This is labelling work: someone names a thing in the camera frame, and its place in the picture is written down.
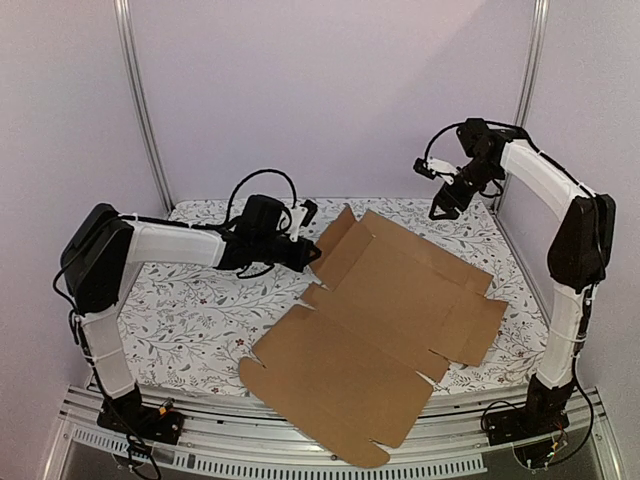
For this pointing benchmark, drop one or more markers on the left aluminium frame post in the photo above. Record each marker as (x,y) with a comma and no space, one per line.
(124,23)

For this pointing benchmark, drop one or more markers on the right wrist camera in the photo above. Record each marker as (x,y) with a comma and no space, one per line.
(433,168)

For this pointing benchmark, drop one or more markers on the floral patterned table mat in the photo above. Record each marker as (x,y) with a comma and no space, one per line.
(186,327)

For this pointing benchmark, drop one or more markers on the aluminium front rail base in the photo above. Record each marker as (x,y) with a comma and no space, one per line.
(227,437)

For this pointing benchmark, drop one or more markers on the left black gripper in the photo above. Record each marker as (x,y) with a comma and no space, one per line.
(301,261)

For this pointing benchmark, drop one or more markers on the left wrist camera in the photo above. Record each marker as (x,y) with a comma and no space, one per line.
(301,216)

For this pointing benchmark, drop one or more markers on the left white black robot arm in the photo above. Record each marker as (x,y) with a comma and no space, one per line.
(94,262)

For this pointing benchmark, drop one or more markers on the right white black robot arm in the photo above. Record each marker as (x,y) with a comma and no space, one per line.
(577,257)

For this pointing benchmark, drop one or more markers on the aluminium frame post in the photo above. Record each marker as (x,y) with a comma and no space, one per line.
(124,23)
(533,61)

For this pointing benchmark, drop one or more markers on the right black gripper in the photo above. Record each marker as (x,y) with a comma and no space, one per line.
(455,191)

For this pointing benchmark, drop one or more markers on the right aluminium frame post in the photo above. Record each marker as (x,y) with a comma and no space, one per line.
(533,61)

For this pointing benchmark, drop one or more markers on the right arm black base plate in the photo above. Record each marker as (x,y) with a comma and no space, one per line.
(515,424)

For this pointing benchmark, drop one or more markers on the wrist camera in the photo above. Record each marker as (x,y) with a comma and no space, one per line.
(301,216)
(433,168)

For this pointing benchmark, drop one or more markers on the brown cardboard box sheet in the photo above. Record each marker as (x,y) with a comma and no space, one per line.
(358,357)

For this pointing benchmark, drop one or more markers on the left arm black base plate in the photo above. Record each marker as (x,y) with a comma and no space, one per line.
(148,423)

